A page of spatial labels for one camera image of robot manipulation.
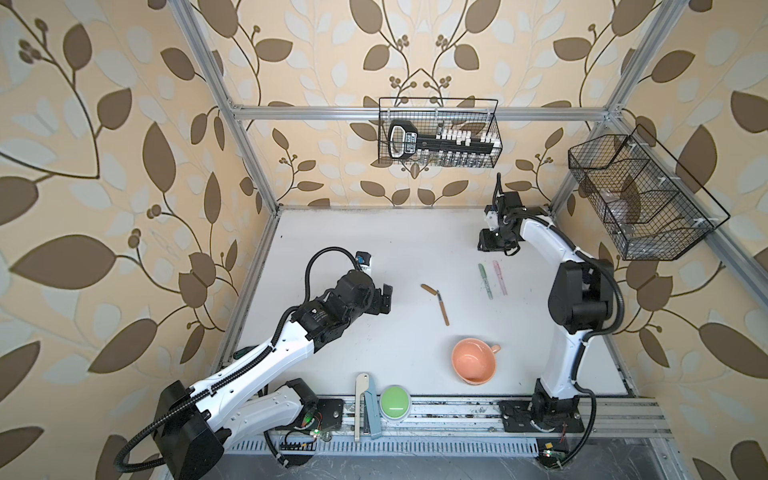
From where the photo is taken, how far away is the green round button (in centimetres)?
75

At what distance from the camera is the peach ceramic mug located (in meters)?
0.80

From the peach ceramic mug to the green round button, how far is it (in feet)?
0.51
